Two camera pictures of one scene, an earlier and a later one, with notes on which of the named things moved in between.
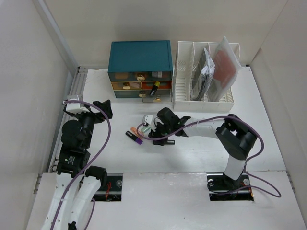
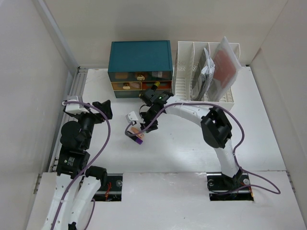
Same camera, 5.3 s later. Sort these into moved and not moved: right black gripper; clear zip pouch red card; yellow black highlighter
Moved: right black gripper
Not moved: clear zip pouch red card; yellow black highlighter
